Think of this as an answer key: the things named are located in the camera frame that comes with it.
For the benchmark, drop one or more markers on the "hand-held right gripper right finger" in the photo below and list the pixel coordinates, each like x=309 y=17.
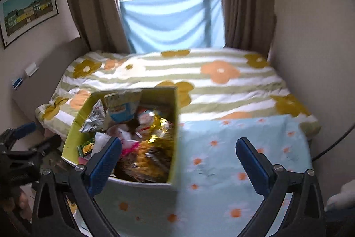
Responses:
x=251 y=163

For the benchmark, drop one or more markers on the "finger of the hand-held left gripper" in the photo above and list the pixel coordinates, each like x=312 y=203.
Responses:
x=23 y=130
x=47 y=145

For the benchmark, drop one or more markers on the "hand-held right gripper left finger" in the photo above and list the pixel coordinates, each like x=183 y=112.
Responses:
x=106 y=162

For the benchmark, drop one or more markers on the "pink packet white letters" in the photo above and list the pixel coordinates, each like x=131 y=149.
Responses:
x=130 y=148

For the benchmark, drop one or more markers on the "clear waffle packet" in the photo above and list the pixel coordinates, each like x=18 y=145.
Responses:
x=147 y=159

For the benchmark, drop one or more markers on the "blue white red snack packet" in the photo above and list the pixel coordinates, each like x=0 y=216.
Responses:
x=123 y=108

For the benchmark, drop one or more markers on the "gold and dark snack packet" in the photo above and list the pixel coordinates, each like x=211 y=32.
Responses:
x=157 y=128

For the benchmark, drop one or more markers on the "yellow-green cardboard box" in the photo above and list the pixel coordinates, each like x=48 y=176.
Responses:
x=173 y=126

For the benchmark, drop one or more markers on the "person's left hand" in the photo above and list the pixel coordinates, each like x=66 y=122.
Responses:
x=19 y=201

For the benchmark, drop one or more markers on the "grey headboard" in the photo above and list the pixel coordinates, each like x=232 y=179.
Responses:
x=52 y=67

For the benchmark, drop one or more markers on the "floral striped blanket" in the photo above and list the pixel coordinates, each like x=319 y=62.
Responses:
x=235 y=92

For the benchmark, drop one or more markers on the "black metal rack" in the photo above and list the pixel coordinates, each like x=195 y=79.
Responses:
x=337 y=144

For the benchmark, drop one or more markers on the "white hanging garment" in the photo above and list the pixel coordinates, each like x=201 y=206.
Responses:
x=342 y=196

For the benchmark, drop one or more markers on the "framed townscape picture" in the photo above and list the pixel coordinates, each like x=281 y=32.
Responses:
x=27 y=13

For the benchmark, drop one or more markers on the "brown curtain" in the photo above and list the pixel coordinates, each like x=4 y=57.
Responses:
x=94 y=1
x=246 y=1

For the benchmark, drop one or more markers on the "light blue window cloth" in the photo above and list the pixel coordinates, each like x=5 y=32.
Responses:
x=172 y=23

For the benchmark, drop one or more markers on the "blue and white wall fixture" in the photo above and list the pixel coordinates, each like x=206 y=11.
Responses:
x=17 y=83

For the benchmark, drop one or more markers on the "white wall switch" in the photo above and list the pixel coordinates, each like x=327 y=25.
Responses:
x=31 y=69

